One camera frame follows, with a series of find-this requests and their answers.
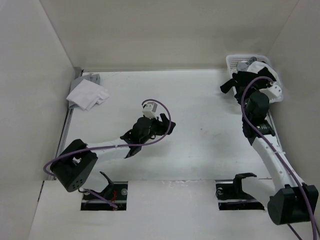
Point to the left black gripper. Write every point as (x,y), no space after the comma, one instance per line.
(163,126)

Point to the black tank top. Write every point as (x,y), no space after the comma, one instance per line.
(240,81)

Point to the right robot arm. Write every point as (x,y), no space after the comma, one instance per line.
(291,200)

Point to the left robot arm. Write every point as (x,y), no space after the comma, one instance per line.
(85,169)

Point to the white tank top in basket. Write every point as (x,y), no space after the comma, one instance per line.
(258,66)

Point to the grey tank top in basket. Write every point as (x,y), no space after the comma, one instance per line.
(242,66)

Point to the folded white tank top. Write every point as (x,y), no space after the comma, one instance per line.
(86,94)

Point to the folded grey tank top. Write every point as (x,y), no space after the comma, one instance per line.
(95,78)

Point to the white plastic laundry basket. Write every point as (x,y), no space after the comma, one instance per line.
(233,59)

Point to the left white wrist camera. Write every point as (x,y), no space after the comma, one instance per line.
(149,109)

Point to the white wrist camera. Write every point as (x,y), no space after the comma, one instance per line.
(149,109)
(274,93)

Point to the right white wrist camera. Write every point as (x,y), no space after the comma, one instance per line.
(274,93)

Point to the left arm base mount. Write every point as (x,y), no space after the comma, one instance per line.
(118,196)

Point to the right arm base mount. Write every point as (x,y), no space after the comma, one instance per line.
(230,200)

